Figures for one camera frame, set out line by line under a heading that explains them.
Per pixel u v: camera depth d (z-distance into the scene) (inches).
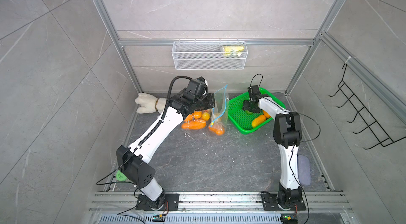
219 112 31.4
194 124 37.3
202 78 27.0
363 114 26.4
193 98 21.8
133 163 16.0
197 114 37.2
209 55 39.6
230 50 33.4
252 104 32.7
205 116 37.3
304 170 31.4
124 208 29.1
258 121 38.6
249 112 38.8
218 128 33.0
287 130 23.7
